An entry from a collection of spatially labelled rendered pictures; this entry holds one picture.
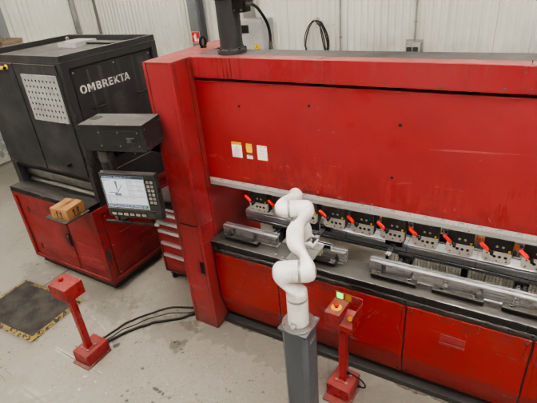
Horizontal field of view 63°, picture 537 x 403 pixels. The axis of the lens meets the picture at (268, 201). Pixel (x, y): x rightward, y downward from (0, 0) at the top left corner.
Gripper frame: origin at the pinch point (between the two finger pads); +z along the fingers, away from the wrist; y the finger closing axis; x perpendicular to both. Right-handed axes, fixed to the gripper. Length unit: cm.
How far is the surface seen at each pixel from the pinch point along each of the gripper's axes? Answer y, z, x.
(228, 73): 52, -90, -75
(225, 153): 65, -44, -38
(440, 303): -94, 7, 19
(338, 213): -22.1, -19.8, -17.9
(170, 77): 85, -102, -60
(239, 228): 63, 7, 2
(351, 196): -31, -31, -27
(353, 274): -35.6, 8.7, 14.6
